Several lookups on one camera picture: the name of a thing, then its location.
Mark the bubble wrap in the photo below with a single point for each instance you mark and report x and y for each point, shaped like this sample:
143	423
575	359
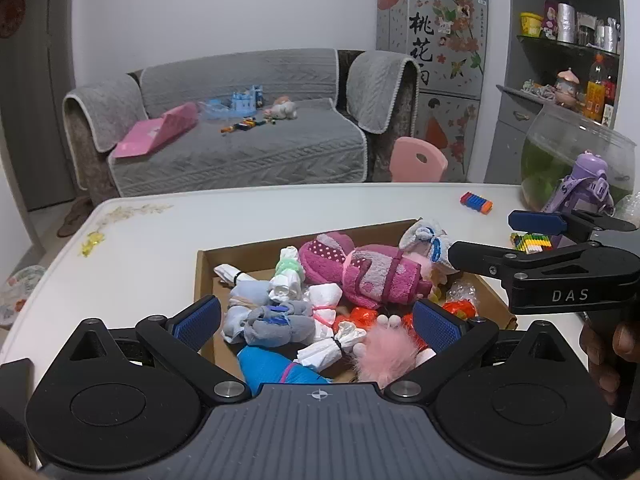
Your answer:
629	207

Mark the blue cloth bundle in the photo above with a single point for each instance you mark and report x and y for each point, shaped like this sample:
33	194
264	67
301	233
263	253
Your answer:
265	367

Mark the red round door decoration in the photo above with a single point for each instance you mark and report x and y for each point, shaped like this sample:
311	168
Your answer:
11	17

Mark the yellow green toy blocks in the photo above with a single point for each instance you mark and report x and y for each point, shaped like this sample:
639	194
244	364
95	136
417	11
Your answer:
532	244

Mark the red blue orange toy blocks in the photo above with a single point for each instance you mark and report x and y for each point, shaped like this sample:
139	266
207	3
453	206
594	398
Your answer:
475	202

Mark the brown cardboard box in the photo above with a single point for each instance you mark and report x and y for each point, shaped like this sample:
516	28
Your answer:
370	232

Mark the grey shelf cabinet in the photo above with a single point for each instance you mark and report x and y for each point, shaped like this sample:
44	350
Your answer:
505	135

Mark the pink furry toy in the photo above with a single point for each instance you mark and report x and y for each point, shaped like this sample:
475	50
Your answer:
390	355

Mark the blue toy castle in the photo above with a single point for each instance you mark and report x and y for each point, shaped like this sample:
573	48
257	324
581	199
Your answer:
245	102

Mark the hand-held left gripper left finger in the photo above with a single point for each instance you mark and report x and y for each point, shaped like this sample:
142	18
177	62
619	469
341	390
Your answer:
197	320

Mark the grey sofa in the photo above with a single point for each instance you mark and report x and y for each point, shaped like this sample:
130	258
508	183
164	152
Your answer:
85	160

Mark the grey quilted armrest cover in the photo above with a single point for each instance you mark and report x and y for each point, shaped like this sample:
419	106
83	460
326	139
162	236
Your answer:
105	105
375	90

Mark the green white sock bundle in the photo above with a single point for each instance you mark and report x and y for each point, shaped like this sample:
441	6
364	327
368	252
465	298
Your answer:
289	272

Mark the grey quilted sofa cover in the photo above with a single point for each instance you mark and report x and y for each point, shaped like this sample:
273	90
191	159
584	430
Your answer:
250	160

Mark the orange drink bottle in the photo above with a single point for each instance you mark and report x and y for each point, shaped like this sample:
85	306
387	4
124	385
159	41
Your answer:
597	95

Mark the brown floor slipper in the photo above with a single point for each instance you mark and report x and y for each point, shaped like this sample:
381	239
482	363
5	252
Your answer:
75	217

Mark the floral patterned cushion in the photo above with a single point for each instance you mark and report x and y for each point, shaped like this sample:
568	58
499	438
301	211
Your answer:
20	295

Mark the light blue toy piece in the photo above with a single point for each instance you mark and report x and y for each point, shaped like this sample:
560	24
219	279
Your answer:
220	106

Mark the person's right hand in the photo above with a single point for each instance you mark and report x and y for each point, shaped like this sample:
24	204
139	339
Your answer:
605	375

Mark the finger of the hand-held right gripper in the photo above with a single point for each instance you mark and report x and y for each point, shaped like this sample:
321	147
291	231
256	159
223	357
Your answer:
535	222
480	258

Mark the purple water bottle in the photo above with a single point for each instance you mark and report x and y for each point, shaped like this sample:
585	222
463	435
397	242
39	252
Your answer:
585	180

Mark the magenta pink rolled sock bundle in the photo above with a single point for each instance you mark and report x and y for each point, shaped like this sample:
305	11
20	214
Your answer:
370	275

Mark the fridge with flower decals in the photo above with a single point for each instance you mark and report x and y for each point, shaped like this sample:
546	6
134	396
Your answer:
450	110

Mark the pink plastic chair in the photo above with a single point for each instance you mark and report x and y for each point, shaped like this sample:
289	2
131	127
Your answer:
415	165

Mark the white desktop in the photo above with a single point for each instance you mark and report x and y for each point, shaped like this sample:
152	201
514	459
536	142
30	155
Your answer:
300	210

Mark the light blue sock bundle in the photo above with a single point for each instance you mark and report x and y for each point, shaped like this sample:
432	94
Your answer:
247	295

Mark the pink ceramic jar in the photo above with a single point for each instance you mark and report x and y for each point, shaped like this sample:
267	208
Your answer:
567	90

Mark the scattered toy pens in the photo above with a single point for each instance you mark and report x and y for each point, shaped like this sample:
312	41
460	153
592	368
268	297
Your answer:
245	125

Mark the grey knitted cloth bundle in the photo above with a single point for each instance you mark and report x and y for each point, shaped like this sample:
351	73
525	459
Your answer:
295	327

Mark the yellow plastic tub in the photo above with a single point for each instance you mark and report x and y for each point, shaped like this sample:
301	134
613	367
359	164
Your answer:
531	25

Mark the grey door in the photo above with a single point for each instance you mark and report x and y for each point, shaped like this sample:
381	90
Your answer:
40	110

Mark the clear plastic bag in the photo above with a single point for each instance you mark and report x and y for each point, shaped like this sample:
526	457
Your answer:
462	292

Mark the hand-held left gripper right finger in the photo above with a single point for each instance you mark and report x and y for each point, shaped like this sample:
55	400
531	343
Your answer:
437	327

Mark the white blue-trimmed cloth bundle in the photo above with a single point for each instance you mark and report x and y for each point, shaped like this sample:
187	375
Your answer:
425	240

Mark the white pink plush toy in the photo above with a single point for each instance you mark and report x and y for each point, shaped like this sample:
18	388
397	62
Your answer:
282	110

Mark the silver can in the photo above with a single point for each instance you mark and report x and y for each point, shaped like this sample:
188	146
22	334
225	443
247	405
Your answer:
566	22

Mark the glass fish bowl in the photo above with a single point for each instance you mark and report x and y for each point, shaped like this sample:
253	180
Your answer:
550	160

